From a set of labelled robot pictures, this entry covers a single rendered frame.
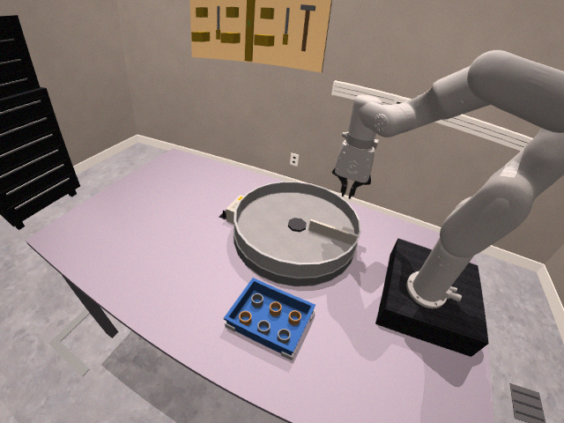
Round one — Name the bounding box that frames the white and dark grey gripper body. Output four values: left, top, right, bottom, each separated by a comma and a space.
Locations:
335, 141, 375, 183

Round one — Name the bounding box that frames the grey metal bushing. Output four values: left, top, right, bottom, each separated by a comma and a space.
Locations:
277, 329, 291, 344
251, 293, 263, 308
257, 320, 271, 335

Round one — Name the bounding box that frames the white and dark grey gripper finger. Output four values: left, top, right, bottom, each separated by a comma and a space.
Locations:
332, 168, 348, 197
348, 176, 371, 199

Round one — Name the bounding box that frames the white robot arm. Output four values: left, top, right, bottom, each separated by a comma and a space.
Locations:
342, 50, 564, 308

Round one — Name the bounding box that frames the bronze bushing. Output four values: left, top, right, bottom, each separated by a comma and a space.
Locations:
239, 311, 251, 326
288, 310, 301, 325
270, 302, 282, 316

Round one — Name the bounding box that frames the blue shallow tray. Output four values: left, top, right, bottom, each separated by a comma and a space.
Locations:
224, 278, 315, 355

